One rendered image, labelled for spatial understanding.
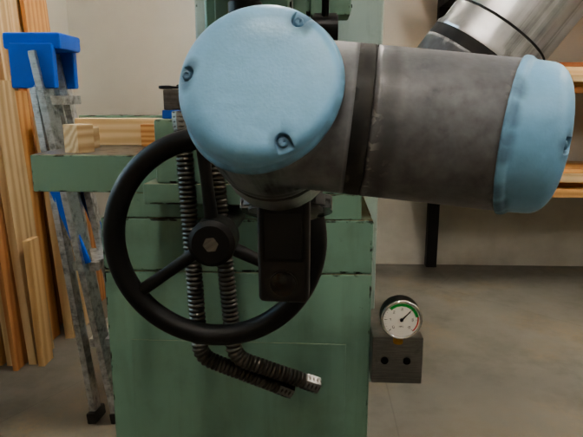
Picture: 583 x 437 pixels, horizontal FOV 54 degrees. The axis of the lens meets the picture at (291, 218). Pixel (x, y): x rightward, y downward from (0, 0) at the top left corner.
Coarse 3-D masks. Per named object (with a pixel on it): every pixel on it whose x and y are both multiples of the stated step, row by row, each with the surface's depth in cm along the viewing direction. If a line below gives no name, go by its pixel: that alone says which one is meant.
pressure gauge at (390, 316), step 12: (396, 300) 86; (408, 300) 86; (384, 312) 86; (396, 312) 86; (408, 312) 86; (420, 312) 85; (384, 324) 86; (396, 324) 86; (408, 324) 86; (420, 324) 86; (396, 336) 86; (408, 336) 86
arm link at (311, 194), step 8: (240, 192) 41; (312, 192) 42; (248, 200) 44; (256, 200) 42; (288, 200) 41; (296, 200) 42; (304, 200) 43; (264, 208) 45; (272, 208) 44; (280, 208) 44; (288, 208) 44
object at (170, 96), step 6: (168, 90) 79; (174, 90) 79; (168, 96) 79; (174, 96) 79; (168, 102) 79; (174, 102) 79; (168, 108) 79; (174, 108) 79; (162, 114) 79; (168, 114) 79
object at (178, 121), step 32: (192, 160) 79; (192, 192) 78; (224, 192) 78; (192, 224) 79; (192, 288) 80; (224, 288) 80; (224, 320) 81; (256, 384) 85; (288, 384) 86; (320, 384) 86
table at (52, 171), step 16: (32, 160) 90; (48, 160) 90; (64, 160) 90; (80, 160) 90; (96, 160) 90; (112, 160) 90; (128, 160) 89; (32, 176) 91; (48, 176) 91; (64, 176) 91; (80, 176) 90; (96, 176) 90; (112, 176) 90; (144, 192) 81; (160, 192) 81; (176, 192) 80; (336, 192) 89
